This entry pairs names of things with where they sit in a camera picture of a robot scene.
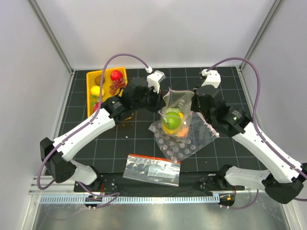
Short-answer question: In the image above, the left aluminium frame post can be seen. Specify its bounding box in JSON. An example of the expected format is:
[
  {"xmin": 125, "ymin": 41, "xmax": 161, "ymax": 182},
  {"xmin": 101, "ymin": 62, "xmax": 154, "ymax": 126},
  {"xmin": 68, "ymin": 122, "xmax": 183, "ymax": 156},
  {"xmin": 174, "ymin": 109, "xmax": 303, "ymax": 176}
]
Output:
[{"xmin": 27, "ymin": 0, "xmax": 73, "ymax": 75}]

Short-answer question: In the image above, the green lime toy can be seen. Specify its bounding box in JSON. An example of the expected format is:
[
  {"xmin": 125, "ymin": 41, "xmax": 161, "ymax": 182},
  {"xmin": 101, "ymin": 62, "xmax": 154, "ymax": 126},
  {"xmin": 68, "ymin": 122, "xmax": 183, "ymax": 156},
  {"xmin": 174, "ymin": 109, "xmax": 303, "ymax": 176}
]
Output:
[{"xmin": 162, "ymin": 111, "xmax": 181, "ymax": 130}]

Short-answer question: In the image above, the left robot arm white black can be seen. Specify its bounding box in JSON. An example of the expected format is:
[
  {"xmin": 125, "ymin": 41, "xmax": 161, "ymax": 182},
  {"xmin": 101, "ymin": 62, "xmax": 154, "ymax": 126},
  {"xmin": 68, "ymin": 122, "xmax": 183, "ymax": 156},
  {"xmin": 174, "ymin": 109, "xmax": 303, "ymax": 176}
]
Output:
[{"xmin": 40, "ymin": 71, "xmax": 165, "ymax": 192}]

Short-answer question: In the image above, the red apple toy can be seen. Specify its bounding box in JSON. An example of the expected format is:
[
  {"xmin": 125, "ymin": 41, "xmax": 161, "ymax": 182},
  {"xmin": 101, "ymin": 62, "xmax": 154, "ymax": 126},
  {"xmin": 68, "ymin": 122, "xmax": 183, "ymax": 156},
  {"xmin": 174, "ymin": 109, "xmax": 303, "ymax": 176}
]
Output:
[{"xmin": 110, "ymin": 70, "xmax": 123, "ymax": 81}]

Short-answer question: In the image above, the clear bag orange zipper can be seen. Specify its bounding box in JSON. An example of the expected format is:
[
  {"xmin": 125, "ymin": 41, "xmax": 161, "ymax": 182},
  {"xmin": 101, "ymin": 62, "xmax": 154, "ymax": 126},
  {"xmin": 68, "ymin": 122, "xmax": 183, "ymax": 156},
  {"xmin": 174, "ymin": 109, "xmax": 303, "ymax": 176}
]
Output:
[{"xmin": 123, "ymin": 154, "xmax": 181, "ymax": 187}]

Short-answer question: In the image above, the yellow lemon toy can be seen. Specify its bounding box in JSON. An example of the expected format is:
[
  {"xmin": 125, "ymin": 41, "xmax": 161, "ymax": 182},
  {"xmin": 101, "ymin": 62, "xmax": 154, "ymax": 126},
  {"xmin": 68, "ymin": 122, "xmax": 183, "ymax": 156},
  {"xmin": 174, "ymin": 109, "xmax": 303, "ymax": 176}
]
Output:
[{"xmin": 90, "ymin": 85, "xmax": 105, "ymax": 97}]

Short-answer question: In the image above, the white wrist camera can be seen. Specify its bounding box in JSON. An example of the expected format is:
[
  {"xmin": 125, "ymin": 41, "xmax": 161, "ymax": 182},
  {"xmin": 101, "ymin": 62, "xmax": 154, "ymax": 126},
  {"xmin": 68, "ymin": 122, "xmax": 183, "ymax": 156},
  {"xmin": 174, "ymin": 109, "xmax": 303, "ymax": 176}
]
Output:
[
  {"xmin": 147, "ymin": 70, "xmax": 165, "ymax": 93},
  {"xmin": 201, "ymin": 69, "xmax": 221, "ymax": 88}
]

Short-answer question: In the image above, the orange peach toy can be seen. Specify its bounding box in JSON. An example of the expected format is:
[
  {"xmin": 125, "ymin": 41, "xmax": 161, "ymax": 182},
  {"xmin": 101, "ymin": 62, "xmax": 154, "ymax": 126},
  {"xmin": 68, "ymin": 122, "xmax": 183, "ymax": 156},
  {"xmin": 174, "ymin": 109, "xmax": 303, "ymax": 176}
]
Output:
[{"xmin": 177, "ymin": 127, "xmax": 189, "ymax": 138}]

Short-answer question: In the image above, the clear bag pink zipper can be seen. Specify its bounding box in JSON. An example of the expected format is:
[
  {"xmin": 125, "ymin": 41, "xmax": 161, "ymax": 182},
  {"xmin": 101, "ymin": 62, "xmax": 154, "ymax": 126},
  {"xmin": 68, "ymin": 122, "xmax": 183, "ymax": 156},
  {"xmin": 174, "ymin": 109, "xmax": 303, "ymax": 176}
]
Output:
[{"xmin": 149, "ymin": 113, "xmax": 220, "ymax": 161}]

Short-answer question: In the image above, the dark red grapes toy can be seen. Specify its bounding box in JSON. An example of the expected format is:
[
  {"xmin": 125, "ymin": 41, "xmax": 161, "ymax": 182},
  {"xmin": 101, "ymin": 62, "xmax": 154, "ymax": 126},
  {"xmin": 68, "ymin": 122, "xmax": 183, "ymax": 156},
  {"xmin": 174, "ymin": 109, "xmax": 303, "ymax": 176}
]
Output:
[{"xmin": 109, "ymin": 78, "xmax": 126, "ymax": 95}]

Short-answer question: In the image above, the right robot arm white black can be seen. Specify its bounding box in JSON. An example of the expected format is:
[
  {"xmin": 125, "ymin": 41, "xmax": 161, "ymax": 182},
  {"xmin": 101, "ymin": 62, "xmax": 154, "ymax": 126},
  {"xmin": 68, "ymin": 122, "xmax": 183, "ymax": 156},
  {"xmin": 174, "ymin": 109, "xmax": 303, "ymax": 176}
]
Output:
[{"xmin": 191, "ymin": 85, "xmax": 307, "ymax": 204}]

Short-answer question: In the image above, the yellow mango toy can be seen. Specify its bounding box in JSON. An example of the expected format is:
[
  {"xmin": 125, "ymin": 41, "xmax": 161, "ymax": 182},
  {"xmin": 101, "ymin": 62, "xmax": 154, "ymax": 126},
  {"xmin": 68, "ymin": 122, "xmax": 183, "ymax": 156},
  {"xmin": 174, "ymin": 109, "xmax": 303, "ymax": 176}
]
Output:
[{"xmin": 162, "ymin": 113, "xmax": 184, "ymax": 134}]

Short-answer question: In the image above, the pink polka dot zip bag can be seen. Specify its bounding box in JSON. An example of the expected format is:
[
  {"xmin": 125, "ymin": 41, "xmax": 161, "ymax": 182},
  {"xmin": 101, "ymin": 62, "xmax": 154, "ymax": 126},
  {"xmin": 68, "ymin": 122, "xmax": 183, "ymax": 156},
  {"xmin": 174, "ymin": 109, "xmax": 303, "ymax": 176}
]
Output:
[{"xmin": 159, "ymin": 87, "xmax": 195, "ymax": 139}]

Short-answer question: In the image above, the aluminium frame post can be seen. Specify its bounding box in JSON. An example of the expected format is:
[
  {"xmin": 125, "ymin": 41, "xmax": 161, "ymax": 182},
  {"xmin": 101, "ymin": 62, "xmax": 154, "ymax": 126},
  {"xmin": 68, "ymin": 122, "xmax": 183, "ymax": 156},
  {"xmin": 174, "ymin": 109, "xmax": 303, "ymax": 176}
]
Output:
[
  {"xmin": 27, "ymin": 0, "xmax": 73, "ymax": 75},
  {"xmin": 245, "ymin": 0, "xmax": 284, "ymax": 60}
]

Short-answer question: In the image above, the yellow plastic tray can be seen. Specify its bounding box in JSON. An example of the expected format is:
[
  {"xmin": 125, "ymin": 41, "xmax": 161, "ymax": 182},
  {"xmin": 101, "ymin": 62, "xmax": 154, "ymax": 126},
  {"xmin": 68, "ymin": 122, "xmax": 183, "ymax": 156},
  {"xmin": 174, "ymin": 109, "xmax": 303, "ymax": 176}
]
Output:
[{"xmin": 86, "ymin": 67, "xmax": 128, "ymax": 117}]

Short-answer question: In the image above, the slotted white cable duct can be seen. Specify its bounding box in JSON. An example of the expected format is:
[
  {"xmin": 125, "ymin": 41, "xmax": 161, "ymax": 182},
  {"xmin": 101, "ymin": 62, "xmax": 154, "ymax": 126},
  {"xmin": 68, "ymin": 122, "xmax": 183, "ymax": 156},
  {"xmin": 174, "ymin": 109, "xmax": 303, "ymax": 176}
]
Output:
[{"xmin": 39, "ymin": 194, "xmax": 220, "ymax": 204}]

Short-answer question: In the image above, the red dragon fruit toy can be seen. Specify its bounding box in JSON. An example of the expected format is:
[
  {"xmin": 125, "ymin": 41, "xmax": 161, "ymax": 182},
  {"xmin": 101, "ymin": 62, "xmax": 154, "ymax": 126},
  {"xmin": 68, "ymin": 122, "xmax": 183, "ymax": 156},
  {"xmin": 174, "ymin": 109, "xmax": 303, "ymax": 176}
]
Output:
[{"xmin": 91, "ymin": 95, "xmax": 100, "ymax": 113}]

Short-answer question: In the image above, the brown kiwi toy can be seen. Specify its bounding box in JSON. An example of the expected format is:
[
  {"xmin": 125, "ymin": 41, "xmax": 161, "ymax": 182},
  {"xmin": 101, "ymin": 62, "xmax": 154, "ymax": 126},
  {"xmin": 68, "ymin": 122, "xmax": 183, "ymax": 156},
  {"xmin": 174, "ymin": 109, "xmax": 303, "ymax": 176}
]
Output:
[{"xmin": 94, "ymin": 75, "xmax": 102, "ymax": 85}]

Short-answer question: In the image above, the right aluminium frame post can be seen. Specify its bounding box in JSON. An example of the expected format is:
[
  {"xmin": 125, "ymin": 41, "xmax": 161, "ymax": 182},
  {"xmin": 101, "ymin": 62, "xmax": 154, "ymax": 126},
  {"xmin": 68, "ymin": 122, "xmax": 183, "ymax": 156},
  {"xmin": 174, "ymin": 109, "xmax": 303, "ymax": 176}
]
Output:
[{"xmin": 245, "ymin": 0, "xmax": 284, "ymax": 60}]

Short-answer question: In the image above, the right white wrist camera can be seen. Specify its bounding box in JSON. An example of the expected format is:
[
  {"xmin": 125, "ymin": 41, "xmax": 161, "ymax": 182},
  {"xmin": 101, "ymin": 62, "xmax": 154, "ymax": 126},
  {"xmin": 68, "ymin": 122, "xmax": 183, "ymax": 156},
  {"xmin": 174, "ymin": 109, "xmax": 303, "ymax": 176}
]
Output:
[{"xmin": 201, "ymin": 69, "xmax": 221, "ymax": 88}]

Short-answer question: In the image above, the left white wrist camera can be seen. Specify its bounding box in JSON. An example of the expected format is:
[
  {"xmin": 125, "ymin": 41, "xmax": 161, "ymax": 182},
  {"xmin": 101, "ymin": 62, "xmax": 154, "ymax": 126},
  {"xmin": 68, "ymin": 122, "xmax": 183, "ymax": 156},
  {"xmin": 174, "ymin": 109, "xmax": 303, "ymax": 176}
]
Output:
[{"xmin": 147, "ymin": 70, "xmax": 165, "ymax": 93}]

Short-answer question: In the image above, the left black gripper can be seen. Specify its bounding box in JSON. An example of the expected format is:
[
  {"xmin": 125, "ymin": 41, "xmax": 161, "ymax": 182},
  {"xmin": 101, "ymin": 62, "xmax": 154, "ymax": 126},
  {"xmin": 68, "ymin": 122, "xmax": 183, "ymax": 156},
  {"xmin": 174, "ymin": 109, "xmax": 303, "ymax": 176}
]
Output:
[{"xmin": 132, "ymin": 84, "xmax": 166, "ymax": 114}]

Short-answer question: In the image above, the green cabbage toy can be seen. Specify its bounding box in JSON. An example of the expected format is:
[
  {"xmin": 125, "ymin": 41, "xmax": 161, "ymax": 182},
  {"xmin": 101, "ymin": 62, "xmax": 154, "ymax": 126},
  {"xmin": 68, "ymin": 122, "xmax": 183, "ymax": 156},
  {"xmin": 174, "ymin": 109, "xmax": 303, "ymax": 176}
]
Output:
[{"xmin": 166, "ymin": 107, "xmax": 181, "ymax": 113}]

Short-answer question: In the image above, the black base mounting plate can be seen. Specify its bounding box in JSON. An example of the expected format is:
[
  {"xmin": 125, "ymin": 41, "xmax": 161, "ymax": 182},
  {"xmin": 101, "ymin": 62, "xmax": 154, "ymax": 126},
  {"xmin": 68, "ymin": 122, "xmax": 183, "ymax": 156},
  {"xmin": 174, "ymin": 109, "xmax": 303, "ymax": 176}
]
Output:
[{"xmin": 88, "ymin": 172, "xmax": 245, "ymax": 197}]

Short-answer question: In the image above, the black grid cutting mat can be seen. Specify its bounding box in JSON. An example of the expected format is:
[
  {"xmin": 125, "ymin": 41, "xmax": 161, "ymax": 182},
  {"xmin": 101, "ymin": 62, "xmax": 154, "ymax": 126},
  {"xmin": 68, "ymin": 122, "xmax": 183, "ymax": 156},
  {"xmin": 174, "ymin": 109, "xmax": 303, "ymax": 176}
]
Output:
[{"xmin": 44, "ymin": 66, "xmax": 274, "ymax": 174}]

